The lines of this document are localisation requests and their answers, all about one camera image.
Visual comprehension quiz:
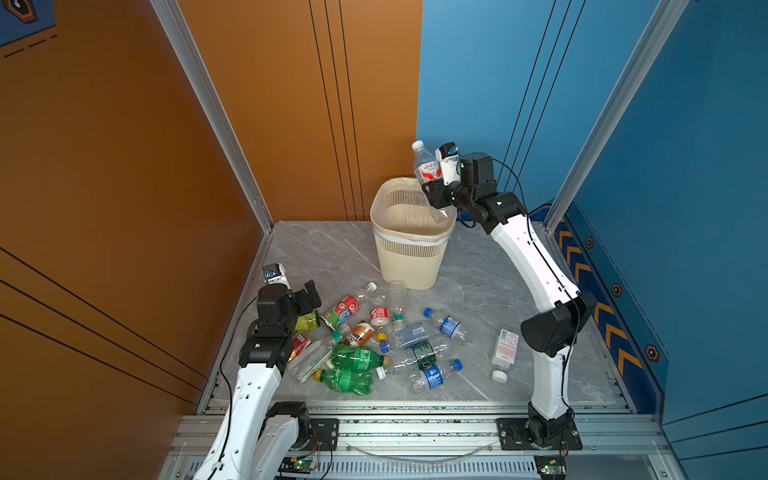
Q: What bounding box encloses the red label water bottle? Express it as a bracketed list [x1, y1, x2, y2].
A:
[412, 140, 443, 189]

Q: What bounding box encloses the red strawberry label bottle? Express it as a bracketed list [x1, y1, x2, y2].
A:
[321, 282, 379, 330]

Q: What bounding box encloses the small red label clear bottle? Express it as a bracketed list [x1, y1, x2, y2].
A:
[369, 288, 391, 329]

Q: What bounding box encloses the clear bottle green cap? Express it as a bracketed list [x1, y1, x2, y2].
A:
[387, 280, 407, 332]

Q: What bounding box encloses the white square bottle pink label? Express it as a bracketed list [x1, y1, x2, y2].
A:
[491, 329, 519, 384]

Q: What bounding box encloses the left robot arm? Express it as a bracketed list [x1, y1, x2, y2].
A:
[194, 280, 322, 479]

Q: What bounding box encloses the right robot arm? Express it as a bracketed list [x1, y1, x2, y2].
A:
[414, 153, 597, 449]

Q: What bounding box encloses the cream slatted waste bin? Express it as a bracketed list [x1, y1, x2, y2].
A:
[370, 177, 457, 290]

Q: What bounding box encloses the yellow green small bottle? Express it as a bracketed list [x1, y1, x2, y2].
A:
[294, 312, 318, 334]

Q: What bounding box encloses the clear flattened bottle white label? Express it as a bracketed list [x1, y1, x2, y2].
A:
[287, 341, 335, 383]

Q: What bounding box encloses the brown label bottle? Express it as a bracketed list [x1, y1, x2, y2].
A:
[333, 322, 375, 347]

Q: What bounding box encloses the green soda bottle upper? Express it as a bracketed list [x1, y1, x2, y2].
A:
[331, 344, 390, 372]

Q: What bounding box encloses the green soda bottle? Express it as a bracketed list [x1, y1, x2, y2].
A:
[331, 344, 390, 372]
[314, 369, 373, 396]

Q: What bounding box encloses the green soda bottle lower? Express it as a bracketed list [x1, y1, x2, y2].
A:
[314, 369, 373, 396]

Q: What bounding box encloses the pale blue label bottle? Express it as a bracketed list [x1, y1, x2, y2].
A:
[379, 323, 429, 354]

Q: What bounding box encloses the dark green label bottle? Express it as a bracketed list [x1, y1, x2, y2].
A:
[385, 341, 454, 375]

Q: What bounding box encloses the left circuit board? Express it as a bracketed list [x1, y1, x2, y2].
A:
[278, 457, 319, 477]

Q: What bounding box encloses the circuit board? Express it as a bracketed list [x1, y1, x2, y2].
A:
[278, 457, 319, 477]
[534, 456, 567, 480]

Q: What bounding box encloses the right circuit board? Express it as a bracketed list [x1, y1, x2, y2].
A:
[534, 456, 567, 480]

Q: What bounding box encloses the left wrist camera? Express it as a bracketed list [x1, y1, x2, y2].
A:
[262, 263, 291, 289]

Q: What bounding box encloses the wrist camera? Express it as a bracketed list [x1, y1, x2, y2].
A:
[435, 142, 461, 186]
[262, 263, 291, 289]

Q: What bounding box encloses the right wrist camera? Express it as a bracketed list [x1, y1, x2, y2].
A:
[435, 142, 461, 186]

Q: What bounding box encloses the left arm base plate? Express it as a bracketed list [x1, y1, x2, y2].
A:
[256, 414, 340, 454]

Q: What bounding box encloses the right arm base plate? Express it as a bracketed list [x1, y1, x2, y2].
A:
[496, 418, 583, 451]

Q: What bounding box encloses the right aluminium corner post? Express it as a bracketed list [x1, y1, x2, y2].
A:
[543, 0, 689, 235]

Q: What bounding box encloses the aluminium corner post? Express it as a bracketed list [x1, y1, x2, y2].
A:
[150, 0, 274, 235]
[543, 0, 689, 235]

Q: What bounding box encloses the left aluminium corner post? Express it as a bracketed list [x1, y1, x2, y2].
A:
[150, 0, 274, 235]

